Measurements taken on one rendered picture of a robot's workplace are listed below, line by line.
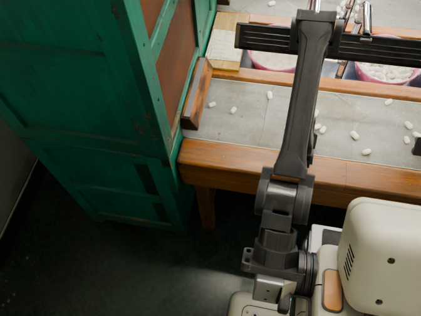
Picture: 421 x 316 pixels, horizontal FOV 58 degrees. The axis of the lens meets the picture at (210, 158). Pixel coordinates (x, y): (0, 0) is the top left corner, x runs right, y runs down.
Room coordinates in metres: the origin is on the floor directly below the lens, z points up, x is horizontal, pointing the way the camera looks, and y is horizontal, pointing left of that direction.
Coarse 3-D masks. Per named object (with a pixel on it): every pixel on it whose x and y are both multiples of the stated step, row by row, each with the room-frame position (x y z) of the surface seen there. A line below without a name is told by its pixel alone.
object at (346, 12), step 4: (308, 0) 1.25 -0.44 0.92; (312, 0) 1.24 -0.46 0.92; (348, 0) 1.21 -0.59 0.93; (352, 0) 1.20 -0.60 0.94; (308, 4) 1.25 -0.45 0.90; (348, 4) 1.21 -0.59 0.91; (352, 4) 1.21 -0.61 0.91; (308, 8) 1.25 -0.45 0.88; (348, 8) 1.20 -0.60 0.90; (352, 8) 1.21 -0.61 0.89; (344, 12) 1.21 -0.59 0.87; (348, 12) 1.20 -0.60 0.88; (336, 16) 1.22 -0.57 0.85; (340, 16) 1.22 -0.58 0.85; (344, 16) 1.21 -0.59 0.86; (344, 24) 1.20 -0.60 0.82; (344, 28) 1.21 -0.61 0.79; (344, 32) 1.21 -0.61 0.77
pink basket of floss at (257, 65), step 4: (272, 24) 1.30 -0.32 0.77; (276, 24) 1.29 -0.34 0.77; (280, 24) 1.29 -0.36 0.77; (284, 24) 1.29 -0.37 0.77; (248, 52) 1.15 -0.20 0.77; (252, 60) 1.10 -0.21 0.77; (256, 64) 1.09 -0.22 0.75; (260, 64) 1.07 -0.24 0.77; (256, 68) 1.12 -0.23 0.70; (260, 68) 1.08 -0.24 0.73; (264, 68) 1.06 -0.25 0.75; (268, 68) 1.05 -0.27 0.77; (272, 68) 1.04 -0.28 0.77; (288, 68) 1.04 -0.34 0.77; (292, 68) 1.04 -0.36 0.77; (284, 72) 1.05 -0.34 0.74; (288, 72) 1.05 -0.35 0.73; (292, 72) 1.06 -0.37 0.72
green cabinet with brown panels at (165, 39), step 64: (0, 0) 0.71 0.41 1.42; (64, 0) 0.67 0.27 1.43; (128, 0) 0.64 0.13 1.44; (192, 0) 1.09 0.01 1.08; (0, 64) 0.75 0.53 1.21; (64, 64) 0.68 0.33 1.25; (128, 64) 0.63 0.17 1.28; (192, 64) 1.01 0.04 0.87; (64, 128) 0.73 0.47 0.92; (128, 128) 0.67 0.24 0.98
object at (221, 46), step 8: (216, 32) 1.27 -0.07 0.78; (224, 32) 1.27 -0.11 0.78; (232, 32) 1.26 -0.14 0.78; (216, 40) 1.22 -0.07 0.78; (224, 40) 1.22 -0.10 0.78; (232, 40) 1.21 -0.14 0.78; (208, 48) 1.18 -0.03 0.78; (216, 48) 1.17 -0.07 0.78; (224, 48) 1.17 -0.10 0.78; (232, 48) 1.16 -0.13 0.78; (208, 56) 1.13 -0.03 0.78; (216, 56) 1.13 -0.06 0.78; (224, 56) 1.12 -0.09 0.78; (232, 56) 1.12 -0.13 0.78; (240, 56) 1.12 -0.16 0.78
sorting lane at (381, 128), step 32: (224, 96) 0.95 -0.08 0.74; (256, 96) 0.94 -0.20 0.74; (288, 96) 0.92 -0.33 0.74; (320, 96) 0.91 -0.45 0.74; (352, 96) 0.89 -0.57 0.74; (224, 128) 0.80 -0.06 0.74; (256, 128) 0.78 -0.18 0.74; (320, 128) 0.76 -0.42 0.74; (352, 128) 0.75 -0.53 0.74; (384, 128) 0.73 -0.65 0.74; (416, 128) 0.72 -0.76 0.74; (352, 160) 0.61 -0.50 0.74; (384, 160) 0.60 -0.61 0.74; (416, 160) 0.59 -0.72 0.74
